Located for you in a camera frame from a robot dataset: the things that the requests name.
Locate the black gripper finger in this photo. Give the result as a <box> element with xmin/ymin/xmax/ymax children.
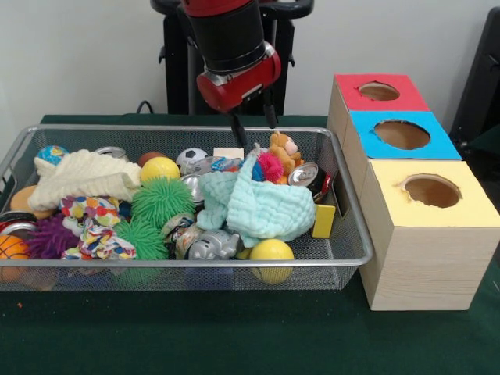
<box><xmin>230</xmin><ymin>111</ymin><xmax>248</xmax><ymax>148</ymax></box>
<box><xmin>263</xmin><ymin>87</ymin><xmax>279</xmax><ymax>130</ymax></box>

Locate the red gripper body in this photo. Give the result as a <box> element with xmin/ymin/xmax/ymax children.
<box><xmin>195</xmin><ymin>41</ymin><xmax>282</xmax><ymax>114</ymax></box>

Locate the shallow mesh bin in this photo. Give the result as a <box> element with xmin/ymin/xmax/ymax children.
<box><xmin>0</xmin><ymin>124</ymin><xmax>375</xmax><ymax>292</ymax></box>

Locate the wooden box with three holes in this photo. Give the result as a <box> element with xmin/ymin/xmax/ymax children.
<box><xmin>327</xmin><ymin>73</ymin><xmax>500</xmax><ymax>313</ymax></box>

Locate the mint muslin cloth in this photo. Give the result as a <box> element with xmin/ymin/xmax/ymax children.
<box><xmin>196</xmin><ymin>155</ymin><xmax>316</xmax><ymax>249</ymax></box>

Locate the yellow tennis ball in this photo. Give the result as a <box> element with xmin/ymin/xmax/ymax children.
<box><xmin>140</xmin><ymin>157</ymin><xmax>181</xmax><ymax>184</ymax></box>

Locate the green spiky rubber ball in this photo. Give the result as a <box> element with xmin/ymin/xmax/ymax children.
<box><xmin>112</xmin><ymin>218</ymin><xmax>170</xmax><ymax>262</ymax></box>
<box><xmin>131</xmin><ymin>175</ymin><xmax>196</xmax><ymax>230</ymax></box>

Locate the smooth yellow ball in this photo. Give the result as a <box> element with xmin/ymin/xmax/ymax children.
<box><xmin>248</xmin><ymin>238</ymin><xmax>295</xmax><ymax>285</ymax></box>

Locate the colourful patterned cloth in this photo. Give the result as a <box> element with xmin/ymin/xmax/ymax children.
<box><xmin>60</xmin><ymin>195</ymin><xmax>138</xmax><ymax>262</ymax></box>

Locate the dark green table cloth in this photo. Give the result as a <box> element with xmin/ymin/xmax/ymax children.
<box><xmin>466</xmin><ymin>124</ymin><xmax>500</xmax><ymax>152</ymax></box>
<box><xmin>0</xmin><ymin>113</ymin><xmax>500</xmax><ymax>375</ymax></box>

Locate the black stand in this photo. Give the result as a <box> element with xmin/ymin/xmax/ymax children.
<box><xmin>448</xmin><ymin>5</ymin><xmax>500</xmax><ymax>141</ymax></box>

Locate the purple spiky rubber ball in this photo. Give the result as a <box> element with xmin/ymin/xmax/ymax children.
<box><xmin>25</xmin><ymin>213</ymin><xmax>81</xmax><ymax>261</ymax></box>

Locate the small orange basketball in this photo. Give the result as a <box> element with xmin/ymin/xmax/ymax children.
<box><xmin>0</xmin><ymin>234</ymin><xmax>32</xmax><ymax>282</ymax></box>

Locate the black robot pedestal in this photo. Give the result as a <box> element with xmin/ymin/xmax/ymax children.
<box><xmin>150</xmin><ymin>0</ymin><xmax>316</xmax><ymax>116</ymax></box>

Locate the black cable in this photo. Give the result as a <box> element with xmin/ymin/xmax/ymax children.
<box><xmin>136</xmin><ymin>100</ymin><xmax>169</xmax><ymax>115</ymax></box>

